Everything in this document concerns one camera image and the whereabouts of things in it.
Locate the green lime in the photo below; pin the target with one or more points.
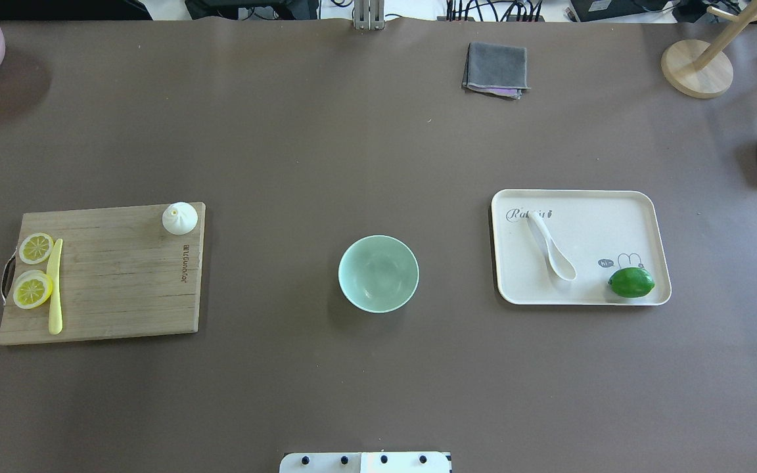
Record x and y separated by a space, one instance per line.
631 282

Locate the wooden cutting board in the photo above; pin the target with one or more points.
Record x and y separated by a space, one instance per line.
122 274

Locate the upper lemon slice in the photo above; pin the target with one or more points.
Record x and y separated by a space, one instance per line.
35 248

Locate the mint green bowl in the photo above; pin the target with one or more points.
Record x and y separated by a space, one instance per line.
378 274

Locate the grey folded cloth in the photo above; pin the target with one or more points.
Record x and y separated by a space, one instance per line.
495 69

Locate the white ceramic spoon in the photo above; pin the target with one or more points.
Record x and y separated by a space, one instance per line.
560 265

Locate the lemon slice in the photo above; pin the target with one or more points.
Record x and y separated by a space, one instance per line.
31 289
35 248

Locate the aluminium frame post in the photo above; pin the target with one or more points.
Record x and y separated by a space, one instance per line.
369 15

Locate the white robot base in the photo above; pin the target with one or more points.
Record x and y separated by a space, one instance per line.
366 461

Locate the lower lemon slice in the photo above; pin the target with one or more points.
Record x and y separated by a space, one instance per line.
31 289

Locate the cream rectangular tray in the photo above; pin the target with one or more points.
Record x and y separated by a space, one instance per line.
600 232

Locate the white steamed bun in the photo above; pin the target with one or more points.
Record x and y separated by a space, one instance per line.
180 218

